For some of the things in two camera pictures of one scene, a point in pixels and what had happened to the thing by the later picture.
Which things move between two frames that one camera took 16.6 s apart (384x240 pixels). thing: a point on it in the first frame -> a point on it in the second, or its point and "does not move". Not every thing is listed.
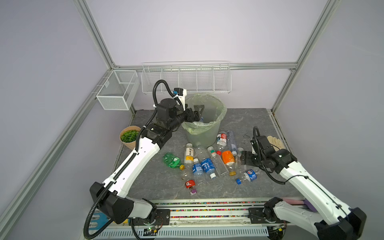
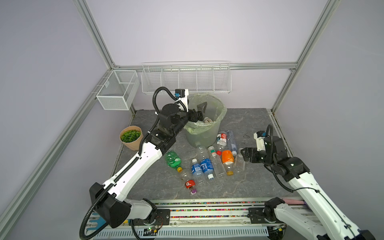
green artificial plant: (129, 136) does not move
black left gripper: (190, 118) does not move
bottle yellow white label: (189, 154) -> (207, 120)
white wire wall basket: (193, 76) does not move
